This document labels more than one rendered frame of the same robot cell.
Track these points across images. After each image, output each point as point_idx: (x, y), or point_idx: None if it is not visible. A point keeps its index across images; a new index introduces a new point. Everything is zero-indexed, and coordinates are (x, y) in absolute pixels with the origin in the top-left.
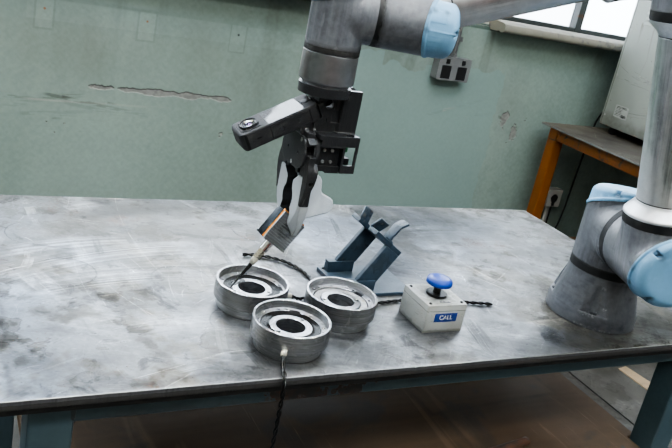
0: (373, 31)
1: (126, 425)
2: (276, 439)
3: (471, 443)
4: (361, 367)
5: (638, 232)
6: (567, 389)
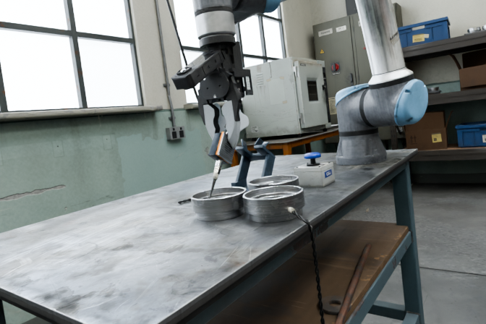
0: None
1: None
2: (260, 315)
3: (349, 260)
4: (329, 205)
5: (390, 87)
6: (350, 223)
